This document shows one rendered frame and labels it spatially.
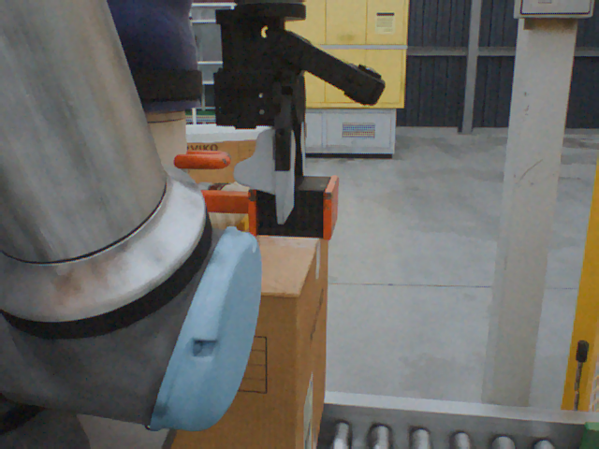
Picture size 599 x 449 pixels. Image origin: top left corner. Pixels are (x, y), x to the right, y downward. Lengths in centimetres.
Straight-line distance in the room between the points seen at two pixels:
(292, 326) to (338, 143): 754
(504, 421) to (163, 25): 107
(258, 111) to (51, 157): 36
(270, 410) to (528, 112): 130
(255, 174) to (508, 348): 158
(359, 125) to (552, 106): 647
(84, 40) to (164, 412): 18
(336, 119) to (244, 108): 762
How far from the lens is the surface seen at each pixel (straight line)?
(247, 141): 281
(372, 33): 812
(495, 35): 1174
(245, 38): 58
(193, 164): 87
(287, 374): 76
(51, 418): 45
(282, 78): 56
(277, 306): 72
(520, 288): 196
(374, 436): 136
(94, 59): 23
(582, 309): 143
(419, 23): 1147
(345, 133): 820
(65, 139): 23
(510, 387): 212
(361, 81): 56
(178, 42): 85
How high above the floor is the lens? 135
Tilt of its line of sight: 16 degrees down
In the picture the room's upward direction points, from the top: straight up
